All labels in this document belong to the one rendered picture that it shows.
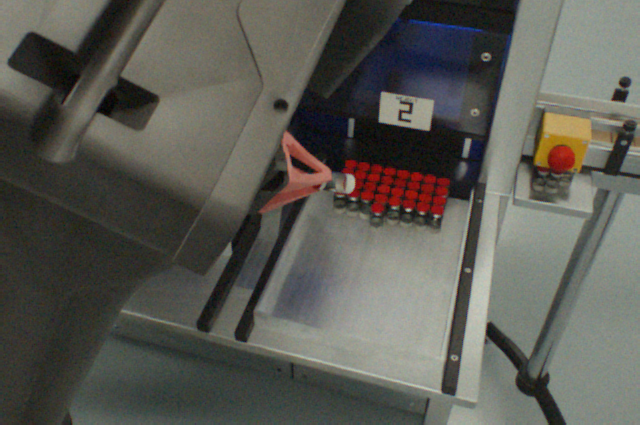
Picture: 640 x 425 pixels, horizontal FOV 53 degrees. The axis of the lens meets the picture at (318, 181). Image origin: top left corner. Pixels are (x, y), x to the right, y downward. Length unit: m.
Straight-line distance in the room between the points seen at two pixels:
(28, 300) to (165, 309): 0.79
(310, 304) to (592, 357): 1.29
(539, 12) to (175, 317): 0.66
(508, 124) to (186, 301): 0.56
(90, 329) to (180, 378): 1.75
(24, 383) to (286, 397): 1.66
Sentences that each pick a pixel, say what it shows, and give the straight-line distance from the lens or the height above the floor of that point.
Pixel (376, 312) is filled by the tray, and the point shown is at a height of 0.88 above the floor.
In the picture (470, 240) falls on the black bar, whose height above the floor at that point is 0.90.
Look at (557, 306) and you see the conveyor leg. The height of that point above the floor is 0.45.
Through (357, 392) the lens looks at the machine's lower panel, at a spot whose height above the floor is 0.12.
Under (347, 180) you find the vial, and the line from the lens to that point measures 0.70.
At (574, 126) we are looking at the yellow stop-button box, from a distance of 1.07.
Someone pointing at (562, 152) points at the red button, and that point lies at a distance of 1.04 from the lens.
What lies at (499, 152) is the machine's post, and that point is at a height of 0.97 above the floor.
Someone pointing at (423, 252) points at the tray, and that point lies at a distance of 1.02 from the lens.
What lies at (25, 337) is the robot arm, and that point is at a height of 1.48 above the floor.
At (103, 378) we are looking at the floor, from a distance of 2.00.
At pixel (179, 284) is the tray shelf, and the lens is 0.99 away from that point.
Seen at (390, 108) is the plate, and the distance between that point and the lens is 1.06.
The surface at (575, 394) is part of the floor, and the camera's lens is 2.01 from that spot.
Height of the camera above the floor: 1.64
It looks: 42 degrees down
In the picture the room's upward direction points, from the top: straight up
